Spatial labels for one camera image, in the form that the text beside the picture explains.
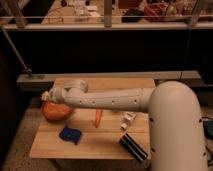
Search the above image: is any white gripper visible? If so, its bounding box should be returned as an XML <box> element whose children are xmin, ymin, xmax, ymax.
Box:
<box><xmin>41</xmin><ymin>88</ymin><xmax>60</xmax><ymax>102</ymax></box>

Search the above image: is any orange ceramic bowl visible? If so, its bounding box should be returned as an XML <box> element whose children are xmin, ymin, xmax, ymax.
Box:
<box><xmin>41</xmin><ymin>101</ymin><xmax>73</xmax><ymax>121</ymax></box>

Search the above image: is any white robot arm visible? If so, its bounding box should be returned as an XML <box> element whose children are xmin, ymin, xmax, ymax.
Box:
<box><xmin>41</xmin><ymin>79</ymin><xmax>208</xmax><ymax>171</ymax></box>

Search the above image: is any blue cloth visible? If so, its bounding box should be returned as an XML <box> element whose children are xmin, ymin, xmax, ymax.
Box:
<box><xmin>59</xmin><ymin>126</ymin><xmax>82</xmax><ymax>145</ymax></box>

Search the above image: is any orange carrot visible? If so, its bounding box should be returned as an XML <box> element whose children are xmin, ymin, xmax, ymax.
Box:
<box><xmin>95</xmin><ymin>109</ymin><xmax>103</xmax><ymax>128</ymax></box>

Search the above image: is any wooden table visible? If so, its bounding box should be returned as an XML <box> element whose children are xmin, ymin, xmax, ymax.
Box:
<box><xmin>30</xmin><ymin>77</ymin><xmax>155</xmax><ymax>160</ymax></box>

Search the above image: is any diagonal metal pole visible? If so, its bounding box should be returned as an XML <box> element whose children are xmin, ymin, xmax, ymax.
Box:
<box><xmin>0</xmin><ymin>26</ymin><xmax>32</xmax><ymax>77</ymax></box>

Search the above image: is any white plastic bottle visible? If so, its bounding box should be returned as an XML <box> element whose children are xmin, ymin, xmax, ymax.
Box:
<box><xmin>121</xmin><ymin>112</ymin><xmax>136</xmax><ymax>131</ymax></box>

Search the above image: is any black white striped box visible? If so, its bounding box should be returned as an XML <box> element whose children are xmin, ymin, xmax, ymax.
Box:
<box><xmin>119</xmin><ymin>133</ymin><xmax>148</xmax><ymax>163</ymax></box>

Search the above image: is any grey metal base beam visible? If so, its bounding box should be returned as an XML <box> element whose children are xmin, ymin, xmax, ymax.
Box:
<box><xmin>16</xmin><ymin>70</ymin><xmax>202</xmax><ymax>92</ymax></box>

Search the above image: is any blue device on floor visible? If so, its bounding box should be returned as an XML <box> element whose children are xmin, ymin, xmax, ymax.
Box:
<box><xmin>203</xmin><ymin>121</ymin><xmax>213</xmax><ymax>139</ymax></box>

